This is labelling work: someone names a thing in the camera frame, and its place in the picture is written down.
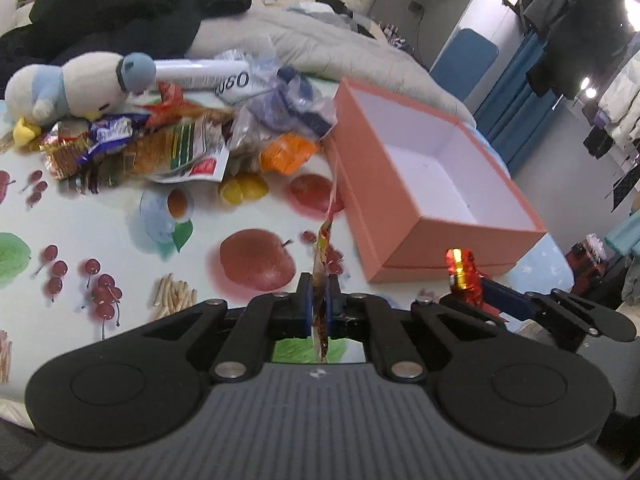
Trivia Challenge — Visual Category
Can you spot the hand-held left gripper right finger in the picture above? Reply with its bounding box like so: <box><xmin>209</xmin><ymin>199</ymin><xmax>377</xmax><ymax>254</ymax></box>
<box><xmin>325</xmin><ymin>275</ymin><xmax>507</xmax><ymax>384</ymax></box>

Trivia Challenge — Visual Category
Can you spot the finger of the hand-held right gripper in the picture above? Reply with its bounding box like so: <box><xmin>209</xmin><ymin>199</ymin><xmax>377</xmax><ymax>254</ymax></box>
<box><xmin>439</xmin><ymin>291</ymin><xmax>511</xmax><ymax>328</ymax></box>
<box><xmin>479</xmin><ymin>279</ymin><xmax>637</xmax><ymax>344</ymax></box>

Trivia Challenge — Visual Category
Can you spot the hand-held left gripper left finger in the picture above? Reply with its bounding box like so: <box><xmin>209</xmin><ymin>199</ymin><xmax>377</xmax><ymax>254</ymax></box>
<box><xmin>127</xmin><ymin>272</ymin><xmax>314</xmax><ymax>384</ymax></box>

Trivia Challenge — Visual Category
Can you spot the red gold candy packet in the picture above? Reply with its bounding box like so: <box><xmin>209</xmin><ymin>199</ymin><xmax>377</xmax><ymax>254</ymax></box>
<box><xmin>445</xmin><ymin>247</ymin><xmax>494</xmax><ymax>312</ymax></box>

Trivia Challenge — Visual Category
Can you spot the red yellow snack packet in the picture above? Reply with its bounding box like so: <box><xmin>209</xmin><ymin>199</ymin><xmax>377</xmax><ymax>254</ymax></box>
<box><xmin>310</xmin><ymin>147</ymin><xmax>347</xmax><ymax>366</ymax></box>

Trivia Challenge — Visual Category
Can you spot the pink cardboard box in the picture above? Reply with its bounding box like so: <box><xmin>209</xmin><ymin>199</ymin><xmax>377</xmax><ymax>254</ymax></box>
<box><xmin>320</xmin><ymin>77</ymin><xmax>549</xmax><ymax>285</ymax></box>

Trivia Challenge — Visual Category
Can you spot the clear brown snack packet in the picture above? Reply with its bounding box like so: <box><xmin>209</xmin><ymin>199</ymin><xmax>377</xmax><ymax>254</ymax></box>
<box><xmin>227</xmin><ymin>107</ymin><xmax>272</xmax><ymax>172</ymax></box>

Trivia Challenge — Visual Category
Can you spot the red orange snack packet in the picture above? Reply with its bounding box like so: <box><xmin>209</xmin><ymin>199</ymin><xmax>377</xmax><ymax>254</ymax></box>
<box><xmin>145</xmin><ymin>82</ymin><xmax>207</xmax><ymax>128</ymax></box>

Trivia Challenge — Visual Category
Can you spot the blue purple snack packet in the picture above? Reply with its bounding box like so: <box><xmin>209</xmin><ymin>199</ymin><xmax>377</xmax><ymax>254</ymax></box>
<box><xmin>75</xmin><ymin>112</ymin><xmax>151</xmax><ymax>166</ymax></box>

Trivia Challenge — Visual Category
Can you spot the gold red wafer packet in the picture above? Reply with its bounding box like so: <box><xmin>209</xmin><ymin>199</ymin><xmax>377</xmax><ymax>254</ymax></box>
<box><xmin>40</xmin><ymin>122</ymin><xmax>97</xmax><ymax>181</ymax></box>

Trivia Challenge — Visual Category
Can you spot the red suitcase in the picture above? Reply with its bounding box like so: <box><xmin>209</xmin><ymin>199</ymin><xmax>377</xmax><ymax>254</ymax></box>
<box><xmin>565</xmin><ymin>242</ymin><xmax>611</xmax><ymax>297</ymax></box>

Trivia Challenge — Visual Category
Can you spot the light blue garment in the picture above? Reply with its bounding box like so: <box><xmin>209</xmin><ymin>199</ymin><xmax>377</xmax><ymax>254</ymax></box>
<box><xmin>602</xmin><ymin>210</ymin><xmax>640</xmax><ymax>262</ymax></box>

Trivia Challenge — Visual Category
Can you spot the blue curtain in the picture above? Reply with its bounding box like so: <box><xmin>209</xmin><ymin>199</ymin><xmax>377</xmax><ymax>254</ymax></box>
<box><xmin>475</xmin><ymin>30</ymin><xmax>557</xmax><ymax>172</ymax></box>

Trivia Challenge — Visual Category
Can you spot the clear blue printed plastic bag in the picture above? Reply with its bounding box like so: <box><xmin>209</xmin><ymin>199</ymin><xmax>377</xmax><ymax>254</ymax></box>
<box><xmin>215</xmin><ymin>47</ymin><xmax>339</xmax><ymax>142</ymax></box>

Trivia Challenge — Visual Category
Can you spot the fruit printed mat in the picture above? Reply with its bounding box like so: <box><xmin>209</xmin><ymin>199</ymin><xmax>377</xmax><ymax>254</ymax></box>
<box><xmin>0</xmin><ymin>75</ymin><xmax>441</xmax><ymax>433</ymax></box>

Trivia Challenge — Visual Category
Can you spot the blue chair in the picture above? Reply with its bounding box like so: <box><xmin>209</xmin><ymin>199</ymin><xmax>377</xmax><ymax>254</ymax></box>
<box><xmin>430</xmin><ymin>28</ymin><xmax>501</xmax><ymax>104</ymax></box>

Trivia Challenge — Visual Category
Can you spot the grey duvet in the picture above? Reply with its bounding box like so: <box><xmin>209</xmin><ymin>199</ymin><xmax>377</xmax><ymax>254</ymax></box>
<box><xmin>187</xmin><ymin>2</ymin><xmax>476</xmax><ymax>127</ymax></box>

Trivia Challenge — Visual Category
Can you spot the white tube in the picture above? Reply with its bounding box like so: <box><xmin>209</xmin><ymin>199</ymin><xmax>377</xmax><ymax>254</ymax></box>
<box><xmin>150</xmin><ymin>57</ymin><xmax>251</xmax><ymax>97</ymax></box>

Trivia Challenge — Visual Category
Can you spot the black hanging coat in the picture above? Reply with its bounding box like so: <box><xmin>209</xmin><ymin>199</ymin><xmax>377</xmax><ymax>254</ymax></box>
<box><xmin>525</xmin><ymin>0</ymin><xmax>635</xmax><ymax>101</ymax></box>

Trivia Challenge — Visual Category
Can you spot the cluttered bedside table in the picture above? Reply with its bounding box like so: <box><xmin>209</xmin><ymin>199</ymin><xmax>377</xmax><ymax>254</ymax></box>
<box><xmin>380</xmin><ymin>22</ymin><xmax>417</xmax><ymax>49</ymax></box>

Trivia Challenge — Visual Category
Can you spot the pile of clothes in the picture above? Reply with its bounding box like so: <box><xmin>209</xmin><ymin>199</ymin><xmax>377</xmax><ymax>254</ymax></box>
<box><xmin>287</xmin><ymin>0</ymin><xmax>381</xmax><ymax>36</ymax></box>

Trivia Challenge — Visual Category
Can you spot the white blue plush penguin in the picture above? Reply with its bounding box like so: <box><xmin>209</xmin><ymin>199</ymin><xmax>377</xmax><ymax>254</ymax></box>
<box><xmin>5</xmin><ymin>52</ymin><xmax>158</xmax><ymax>149</ymax></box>

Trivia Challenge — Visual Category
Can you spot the black jacket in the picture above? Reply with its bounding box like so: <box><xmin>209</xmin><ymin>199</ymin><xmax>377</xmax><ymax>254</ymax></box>
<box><xmin>0</xmin><ymin>0</ymin><xmax>253</xmax><ymax>92</ymax></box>

